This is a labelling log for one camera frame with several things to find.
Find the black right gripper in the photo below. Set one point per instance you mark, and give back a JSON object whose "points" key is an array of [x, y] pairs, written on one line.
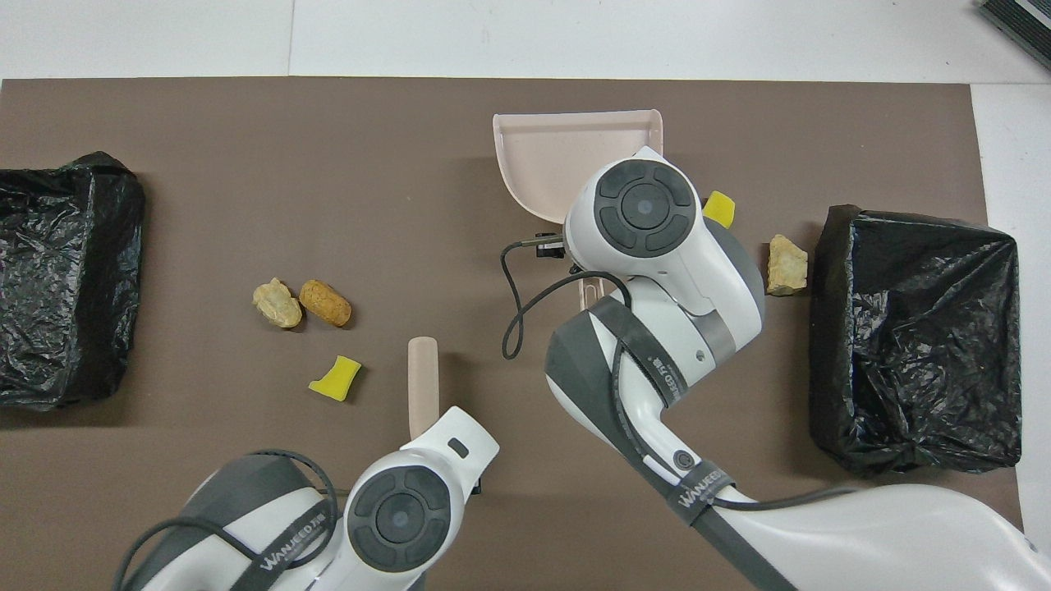
{"points": [[552, 245]]}

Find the beige plastic dustpan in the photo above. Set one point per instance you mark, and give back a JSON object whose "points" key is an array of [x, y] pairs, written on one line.
{"points": [[542, 156]]}

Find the yellow sponge piece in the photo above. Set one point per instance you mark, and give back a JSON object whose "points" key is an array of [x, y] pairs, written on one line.
{"points": [[337, 379], [722, 209]]}

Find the beige hand brush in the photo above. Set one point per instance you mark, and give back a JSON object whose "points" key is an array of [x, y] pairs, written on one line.
{"points": [[424, 377]]}

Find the brown cork-like chunk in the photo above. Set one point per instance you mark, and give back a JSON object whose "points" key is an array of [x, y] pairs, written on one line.
{"points": [[325, 303]]}

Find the beige foam rock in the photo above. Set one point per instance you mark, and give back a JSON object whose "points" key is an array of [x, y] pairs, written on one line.
{"points": [[277, 304], [787, 267]]}

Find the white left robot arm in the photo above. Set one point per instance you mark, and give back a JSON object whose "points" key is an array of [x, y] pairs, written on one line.
{"points": [[402, 517]]}

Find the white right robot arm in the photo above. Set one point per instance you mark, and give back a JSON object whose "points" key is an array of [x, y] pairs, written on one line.
{"points": [[649, 205]]}

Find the black bag lined bin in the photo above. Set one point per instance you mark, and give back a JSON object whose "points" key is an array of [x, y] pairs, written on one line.
{"points": [[82, 353], [911, 328]]}

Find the large brown table mat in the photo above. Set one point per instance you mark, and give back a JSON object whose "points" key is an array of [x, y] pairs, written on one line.
{"points": [[246, 205]]}

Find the dark ribbed device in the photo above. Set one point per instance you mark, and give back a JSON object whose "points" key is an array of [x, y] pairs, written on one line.
{"points": [[1022, 20]]}

